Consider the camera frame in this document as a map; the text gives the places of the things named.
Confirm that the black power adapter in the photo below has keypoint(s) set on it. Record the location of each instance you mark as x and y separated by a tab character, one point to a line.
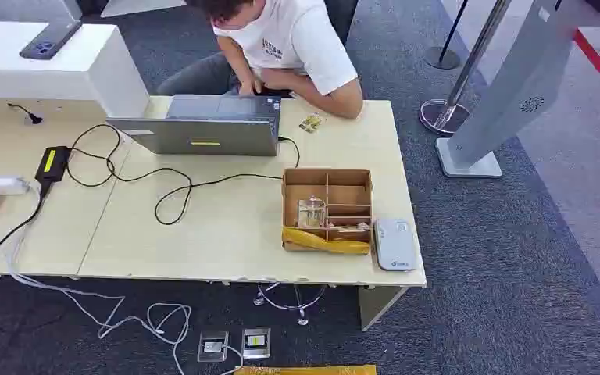
51	164

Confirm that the grey kiosk stand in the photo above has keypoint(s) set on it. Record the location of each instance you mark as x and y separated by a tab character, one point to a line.
512	88

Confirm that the steel floor socket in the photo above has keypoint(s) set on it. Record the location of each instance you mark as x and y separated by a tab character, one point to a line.
213	346
256	342

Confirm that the yellow tape strip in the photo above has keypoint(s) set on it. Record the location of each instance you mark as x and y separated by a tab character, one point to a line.
326	242

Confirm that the grey card reader device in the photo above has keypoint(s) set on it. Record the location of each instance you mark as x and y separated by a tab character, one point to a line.
394	244

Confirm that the grey laptop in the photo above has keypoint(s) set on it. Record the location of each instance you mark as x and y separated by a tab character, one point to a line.
212	132

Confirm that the small yellow packet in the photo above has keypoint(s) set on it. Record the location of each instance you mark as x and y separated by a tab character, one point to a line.
311	123

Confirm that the person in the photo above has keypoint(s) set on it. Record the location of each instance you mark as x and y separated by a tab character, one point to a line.
300	46

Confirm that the white counter block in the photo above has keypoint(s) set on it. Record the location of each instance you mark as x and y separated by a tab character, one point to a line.
67	67

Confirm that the wooden card box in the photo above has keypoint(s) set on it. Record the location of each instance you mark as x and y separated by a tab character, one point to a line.
341	199

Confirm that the black stanchion post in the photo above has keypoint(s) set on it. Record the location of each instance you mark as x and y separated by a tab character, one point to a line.
447	44

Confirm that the dark blue smartphone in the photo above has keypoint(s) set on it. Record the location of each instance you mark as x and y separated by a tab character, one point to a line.
50	41

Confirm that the yellow package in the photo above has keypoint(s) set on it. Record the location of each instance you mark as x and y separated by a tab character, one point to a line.
305	370

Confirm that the chrome stanchion post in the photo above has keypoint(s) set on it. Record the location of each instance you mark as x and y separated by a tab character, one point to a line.
455	88

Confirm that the pale wooden desk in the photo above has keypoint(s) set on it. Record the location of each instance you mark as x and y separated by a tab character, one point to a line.
217	227

